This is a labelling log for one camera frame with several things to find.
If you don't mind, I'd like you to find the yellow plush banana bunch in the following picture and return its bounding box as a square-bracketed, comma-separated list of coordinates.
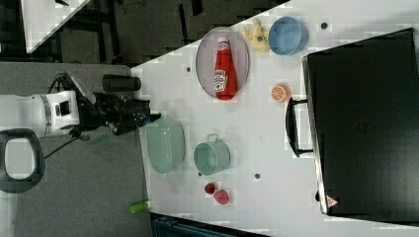
[243, 18, 270, 52]

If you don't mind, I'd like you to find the black toaster oven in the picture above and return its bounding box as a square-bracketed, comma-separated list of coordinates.
[286, 28, 419, 226]

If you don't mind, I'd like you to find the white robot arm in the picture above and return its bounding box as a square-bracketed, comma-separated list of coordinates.
[1, 90, 161, 138]

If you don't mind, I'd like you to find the blue bowl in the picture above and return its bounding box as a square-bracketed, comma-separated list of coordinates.
[268, 17, 308, 55]

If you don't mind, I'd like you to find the red felt ketchup bottle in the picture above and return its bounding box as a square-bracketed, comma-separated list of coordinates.
[213, 37, 237, 101]

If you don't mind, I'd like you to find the green metal cup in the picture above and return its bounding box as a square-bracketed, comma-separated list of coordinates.
[194, 133, 230, 176]

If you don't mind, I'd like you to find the orange slice toy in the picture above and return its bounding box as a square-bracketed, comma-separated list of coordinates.
[271, 84, 292, 103]

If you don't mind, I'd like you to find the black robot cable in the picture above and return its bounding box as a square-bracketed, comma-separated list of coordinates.
[43, 72, 91, 160]

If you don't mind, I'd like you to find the light red toy strawberry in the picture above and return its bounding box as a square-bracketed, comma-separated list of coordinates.
[213, 190, 229, 205]

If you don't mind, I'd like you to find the black cylinder holder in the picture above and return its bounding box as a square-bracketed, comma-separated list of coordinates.
[102, 74, 141, 93]

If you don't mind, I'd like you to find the green perforated colander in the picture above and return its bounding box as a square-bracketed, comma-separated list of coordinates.
[145, 117, 186, 175]

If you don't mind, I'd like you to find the dark red toy strawberry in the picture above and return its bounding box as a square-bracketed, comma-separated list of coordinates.
[205, 183, 215, 195]

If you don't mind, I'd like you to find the green spatula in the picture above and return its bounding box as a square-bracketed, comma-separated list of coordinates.
[128, 200, 150, 214]

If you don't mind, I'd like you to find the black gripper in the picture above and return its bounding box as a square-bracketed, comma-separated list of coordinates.
[76, 93, 161, 135]

